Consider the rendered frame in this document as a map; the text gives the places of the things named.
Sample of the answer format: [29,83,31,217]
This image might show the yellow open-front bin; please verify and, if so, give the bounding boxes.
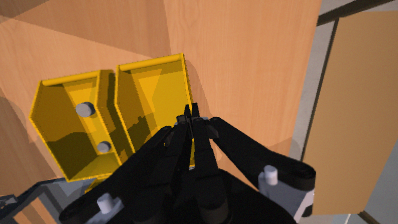
[29,70,134,182]
[85,175,109,193]
[114,55,194,153]

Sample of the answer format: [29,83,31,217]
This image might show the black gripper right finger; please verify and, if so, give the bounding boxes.
[191,103,316,224]

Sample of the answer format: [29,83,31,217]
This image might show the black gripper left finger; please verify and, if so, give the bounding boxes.
[59,104,194,224]

